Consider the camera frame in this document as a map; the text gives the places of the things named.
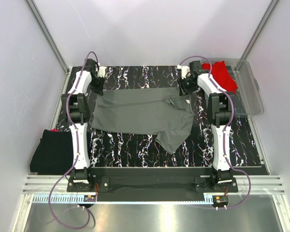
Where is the left small connector board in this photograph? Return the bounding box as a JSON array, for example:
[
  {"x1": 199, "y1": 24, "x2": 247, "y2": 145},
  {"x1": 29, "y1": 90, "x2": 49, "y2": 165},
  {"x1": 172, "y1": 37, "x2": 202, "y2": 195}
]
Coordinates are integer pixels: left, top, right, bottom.
[{"x1": 83, "y1": 195, "x2": 97, "y2": 202}]

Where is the white cable duct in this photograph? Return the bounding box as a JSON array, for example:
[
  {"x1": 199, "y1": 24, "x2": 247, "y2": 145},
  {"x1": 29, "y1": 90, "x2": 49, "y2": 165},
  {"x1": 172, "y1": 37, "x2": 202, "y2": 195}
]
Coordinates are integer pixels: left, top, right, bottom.
[
  {"x1": 203, "y1": 193, "x2": 215, "y2": 204},
  {"x1": 33, "y1": 194, "x2": 94, "y2": 204}
]

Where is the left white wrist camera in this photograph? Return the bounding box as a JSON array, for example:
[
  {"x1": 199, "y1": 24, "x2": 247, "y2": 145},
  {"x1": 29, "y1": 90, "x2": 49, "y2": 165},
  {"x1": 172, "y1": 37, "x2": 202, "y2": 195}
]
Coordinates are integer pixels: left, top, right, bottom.
[{"x1": 97, "y1": 66, "x2": 108, "y2": 78}]

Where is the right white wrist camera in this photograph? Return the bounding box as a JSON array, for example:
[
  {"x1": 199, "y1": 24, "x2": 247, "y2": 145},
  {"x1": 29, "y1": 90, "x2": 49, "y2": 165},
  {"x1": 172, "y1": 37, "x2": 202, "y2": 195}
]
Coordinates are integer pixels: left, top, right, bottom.
[{"x1": 177, "y1": 65, "x2": 190, "y2": 79}]

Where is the right white cable duct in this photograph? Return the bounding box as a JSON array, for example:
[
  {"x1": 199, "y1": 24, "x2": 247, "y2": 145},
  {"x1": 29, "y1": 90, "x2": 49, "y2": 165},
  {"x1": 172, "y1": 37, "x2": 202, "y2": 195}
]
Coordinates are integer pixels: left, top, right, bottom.
[{"x1": 203, "y1": 193, "x2": 215, "y2": 204}]

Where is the grey t shirt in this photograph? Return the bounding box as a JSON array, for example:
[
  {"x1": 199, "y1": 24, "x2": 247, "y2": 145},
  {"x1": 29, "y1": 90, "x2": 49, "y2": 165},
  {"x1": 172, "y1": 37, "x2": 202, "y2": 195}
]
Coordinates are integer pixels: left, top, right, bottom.
[{"x1": 91, "y1": 87, "x2": 194, "y2": 154}]

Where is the right aluminium frame post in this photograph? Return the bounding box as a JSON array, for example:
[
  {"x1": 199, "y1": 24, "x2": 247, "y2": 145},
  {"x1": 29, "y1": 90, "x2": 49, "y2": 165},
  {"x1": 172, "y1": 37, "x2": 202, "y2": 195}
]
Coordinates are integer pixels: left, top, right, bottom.
[{"x1": 240, "y1": 0, "x2": 281, "y2": 60}]

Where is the right small connector board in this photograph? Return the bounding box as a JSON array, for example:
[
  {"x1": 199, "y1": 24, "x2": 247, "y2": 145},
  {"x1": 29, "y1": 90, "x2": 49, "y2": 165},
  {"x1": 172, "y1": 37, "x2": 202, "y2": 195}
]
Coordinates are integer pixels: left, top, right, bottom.
[{"x1": 213, "y1": 195, "x2": 229, "y2": 210}]

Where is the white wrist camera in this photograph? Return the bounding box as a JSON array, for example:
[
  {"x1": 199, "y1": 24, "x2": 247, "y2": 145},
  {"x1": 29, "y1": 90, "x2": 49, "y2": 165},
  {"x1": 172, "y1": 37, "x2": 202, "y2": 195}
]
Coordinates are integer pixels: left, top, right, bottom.
[
  {"x1": 97, "y1": 66, "x2": 108, "y2": 78},
  {"x1": 177, "y1": 65, "x2": 190, "y2": 79}
]

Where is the clear plastic bin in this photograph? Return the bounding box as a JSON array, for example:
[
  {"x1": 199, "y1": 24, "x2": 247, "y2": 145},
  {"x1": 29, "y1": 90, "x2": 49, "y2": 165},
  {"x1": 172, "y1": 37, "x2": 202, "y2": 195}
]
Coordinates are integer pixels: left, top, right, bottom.
[{"x1": 197, "y1": 58, "x2": 264, "y2": 118}]

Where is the left aluminium frame post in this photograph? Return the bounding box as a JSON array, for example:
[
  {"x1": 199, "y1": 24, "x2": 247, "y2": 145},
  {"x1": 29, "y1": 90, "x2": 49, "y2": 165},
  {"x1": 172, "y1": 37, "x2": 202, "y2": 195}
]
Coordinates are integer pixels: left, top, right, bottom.
[{"x1": 25, "y1": 0, "x2": 70, "y2": 74}]

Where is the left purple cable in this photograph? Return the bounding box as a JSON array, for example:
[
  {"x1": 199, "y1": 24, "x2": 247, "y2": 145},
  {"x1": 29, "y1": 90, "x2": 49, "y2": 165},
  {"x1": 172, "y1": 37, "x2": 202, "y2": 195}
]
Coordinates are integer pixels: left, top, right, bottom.
[{"x1": 48, "y1": 51, "x2": 101, "y2": 229}]

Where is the front aluminium rail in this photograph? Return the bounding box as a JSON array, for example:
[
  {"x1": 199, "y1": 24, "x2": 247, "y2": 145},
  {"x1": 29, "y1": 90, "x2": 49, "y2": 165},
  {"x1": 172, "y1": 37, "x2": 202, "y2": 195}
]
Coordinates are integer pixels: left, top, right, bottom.
[{"x1": 23, "y1": 175, "x2": 285, "y2": 195}]

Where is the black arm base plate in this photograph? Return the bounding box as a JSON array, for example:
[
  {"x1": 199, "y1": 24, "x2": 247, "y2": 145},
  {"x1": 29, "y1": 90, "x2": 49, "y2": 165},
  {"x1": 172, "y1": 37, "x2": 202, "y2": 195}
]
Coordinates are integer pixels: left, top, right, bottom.
[{"x1": 66, "y1": 166, "x2": 238, "y2": 203}]

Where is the small connector board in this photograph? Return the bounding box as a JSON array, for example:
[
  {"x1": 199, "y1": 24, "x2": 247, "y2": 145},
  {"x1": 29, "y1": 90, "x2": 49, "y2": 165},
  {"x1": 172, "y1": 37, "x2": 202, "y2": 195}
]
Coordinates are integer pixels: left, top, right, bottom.
[
  {"x1": 83, "y1": 195, "x2": 97, "y2": 202},
  {"x1": 213, "y1": 195, "x2": 229, "y2": 210}
]

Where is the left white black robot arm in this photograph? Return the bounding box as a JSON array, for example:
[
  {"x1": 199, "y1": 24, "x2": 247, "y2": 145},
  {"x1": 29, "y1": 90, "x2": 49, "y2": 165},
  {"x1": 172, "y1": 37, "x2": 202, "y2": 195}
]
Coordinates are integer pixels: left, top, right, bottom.
[{"x1": 61, "y1": 58, "x2": 104, "y2": 192}]

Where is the black folded t shirt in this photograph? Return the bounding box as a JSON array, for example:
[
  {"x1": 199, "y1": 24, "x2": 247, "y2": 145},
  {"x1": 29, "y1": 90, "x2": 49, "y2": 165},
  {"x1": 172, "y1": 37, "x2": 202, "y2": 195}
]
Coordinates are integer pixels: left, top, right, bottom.
[{"x1": 29, "y1": 130, "x2": 73, "y2": 175}]

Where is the left white cable duct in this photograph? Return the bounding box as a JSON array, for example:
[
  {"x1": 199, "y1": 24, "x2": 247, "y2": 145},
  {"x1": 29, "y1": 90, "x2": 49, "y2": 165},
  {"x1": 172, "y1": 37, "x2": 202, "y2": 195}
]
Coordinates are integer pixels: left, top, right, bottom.
[{"x1": 33, "y1": 194, "x2": 94, "y2": 204}]

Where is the red t shirt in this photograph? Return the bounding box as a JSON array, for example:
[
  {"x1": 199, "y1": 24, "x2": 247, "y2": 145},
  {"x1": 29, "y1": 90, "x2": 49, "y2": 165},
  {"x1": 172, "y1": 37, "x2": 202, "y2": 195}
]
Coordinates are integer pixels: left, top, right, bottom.
[{"x1": 198, "y1": 61, "x2": 238, "y2": 95}]

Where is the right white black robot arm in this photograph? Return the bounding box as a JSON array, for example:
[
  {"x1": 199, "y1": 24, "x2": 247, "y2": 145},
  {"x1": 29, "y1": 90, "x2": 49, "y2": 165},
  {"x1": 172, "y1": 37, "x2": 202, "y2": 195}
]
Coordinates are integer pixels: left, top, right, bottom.
[{"x1": 177, "y1": 60, "x2": 234, "y2": 192}]

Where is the aluminium frame post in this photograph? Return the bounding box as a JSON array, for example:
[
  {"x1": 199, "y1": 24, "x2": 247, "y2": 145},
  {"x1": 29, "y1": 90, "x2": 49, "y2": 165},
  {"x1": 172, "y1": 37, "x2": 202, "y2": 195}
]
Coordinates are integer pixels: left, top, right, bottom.
[
  {"x1": 25, "y1": 0, "x2": 70, "y2": 74},
  {"x1": 240, "y1": 0, "x2": 281, "y2": 60}
]

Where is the purple cable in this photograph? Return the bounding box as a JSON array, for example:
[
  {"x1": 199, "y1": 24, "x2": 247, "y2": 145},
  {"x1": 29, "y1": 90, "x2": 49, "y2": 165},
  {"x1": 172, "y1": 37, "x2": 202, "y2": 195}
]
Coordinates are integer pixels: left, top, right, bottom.
[
  {"x1": 178, "y1": 56, "x2": 251, "y2": 210},
  {"x1": 48, "y1": 51, "x2": 101, "y2": 229}
]

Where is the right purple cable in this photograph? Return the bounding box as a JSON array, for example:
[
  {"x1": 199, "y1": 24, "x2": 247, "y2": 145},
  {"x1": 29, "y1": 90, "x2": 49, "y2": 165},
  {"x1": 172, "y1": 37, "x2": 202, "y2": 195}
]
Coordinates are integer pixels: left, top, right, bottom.
[{"x1": 178, "y1": 56, "x2": 251, "y2": 210}]

